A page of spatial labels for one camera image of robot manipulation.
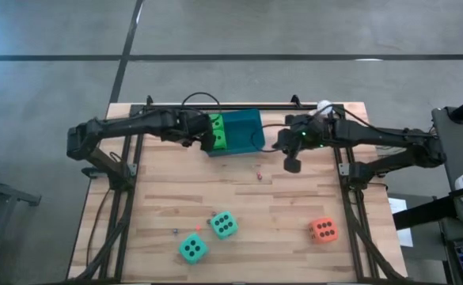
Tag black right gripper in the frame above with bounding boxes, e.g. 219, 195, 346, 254
277, 112, 333, 174

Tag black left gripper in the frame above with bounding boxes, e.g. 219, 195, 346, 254
175, 109, 217, 153

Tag green foam die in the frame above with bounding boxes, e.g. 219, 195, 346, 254
211, 129, 228, 150
208, 113, 226, 131

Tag orange foam die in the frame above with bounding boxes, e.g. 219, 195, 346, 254
308, 216, 340, 245

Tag teal foam die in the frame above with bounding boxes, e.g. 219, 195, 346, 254
178, 233, 210, 265
210, 210, 239, 241

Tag blue plastic bin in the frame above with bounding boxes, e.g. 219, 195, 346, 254
206, 108, 267, 158

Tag white bulb on metal stand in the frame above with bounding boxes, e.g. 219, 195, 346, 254
316, 99, 334, 116

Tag white paper sheet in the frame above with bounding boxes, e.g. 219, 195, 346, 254
387, 196, 414, 249

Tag black flat bar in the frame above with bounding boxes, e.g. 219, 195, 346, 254
392, 185, 463, 231

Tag black metal stand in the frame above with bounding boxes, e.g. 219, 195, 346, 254
0, 165, 43, 285

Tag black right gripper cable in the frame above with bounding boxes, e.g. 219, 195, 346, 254
249, 122, 295, 154

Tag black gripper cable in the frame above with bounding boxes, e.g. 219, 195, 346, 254
180, 91, 223, 116
249, 122, 295, 154

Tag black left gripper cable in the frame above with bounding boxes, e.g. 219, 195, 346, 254
180, 91, 223, 116

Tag black aluminium table frame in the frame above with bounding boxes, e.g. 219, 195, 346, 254
72, 103, 409, 284

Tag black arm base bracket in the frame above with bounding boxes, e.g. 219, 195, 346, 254
81, 165, 110, 179

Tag thin brown cable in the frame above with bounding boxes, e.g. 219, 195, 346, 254
85, 188, 113, 257

